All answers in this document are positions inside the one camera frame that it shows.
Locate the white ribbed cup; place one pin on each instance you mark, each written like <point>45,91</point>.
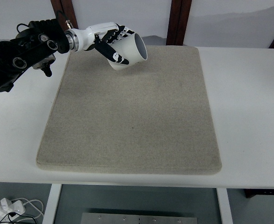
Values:
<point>131,48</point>

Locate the white power strip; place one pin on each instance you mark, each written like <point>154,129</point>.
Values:
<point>10,211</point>

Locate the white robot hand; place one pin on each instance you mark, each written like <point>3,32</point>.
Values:
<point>84,38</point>

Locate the white table leg frame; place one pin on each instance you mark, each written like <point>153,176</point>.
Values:
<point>207,205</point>

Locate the beige felt mat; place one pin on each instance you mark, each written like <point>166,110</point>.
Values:
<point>151,118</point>

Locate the brown wooden frame middle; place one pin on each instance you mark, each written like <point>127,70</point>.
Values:
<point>178,19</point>

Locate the brown wooden frame left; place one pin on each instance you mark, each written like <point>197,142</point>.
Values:
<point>65,19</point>

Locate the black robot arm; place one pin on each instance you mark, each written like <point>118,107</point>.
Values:
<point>35,47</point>

